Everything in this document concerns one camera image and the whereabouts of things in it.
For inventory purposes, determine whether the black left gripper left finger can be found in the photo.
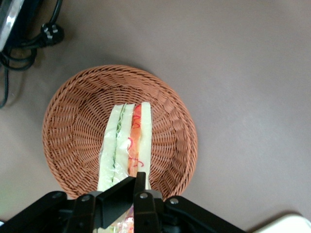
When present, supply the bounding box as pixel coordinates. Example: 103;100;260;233
0;176;137;233

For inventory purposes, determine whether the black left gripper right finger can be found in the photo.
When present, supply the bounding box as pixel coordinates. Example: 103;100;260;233
132;172;246;233

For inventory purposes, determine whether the triangle sandwich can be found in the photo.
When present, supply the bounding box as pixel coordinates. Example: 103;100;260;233
97;101;153;233

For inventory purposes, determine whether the brown wicker basket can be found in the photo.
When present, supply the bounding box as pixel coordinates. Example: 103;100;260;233
41;64;199;201

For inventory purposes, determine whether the beige plastic tray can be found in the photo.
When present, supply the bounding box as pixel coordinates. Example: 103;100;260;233
247;213;311;233

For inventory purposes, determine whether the black metal appliance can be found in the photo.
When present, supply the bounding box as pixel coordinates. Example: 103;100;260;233
0;0;42;53

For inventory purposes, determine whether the thin black cable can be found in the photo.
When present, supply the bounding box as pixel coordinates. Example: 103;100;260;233
0;65;10;109

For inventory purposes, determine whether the black power cable with plug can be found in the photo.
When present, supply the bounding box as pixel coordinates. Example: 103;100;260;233
0;0;65;71

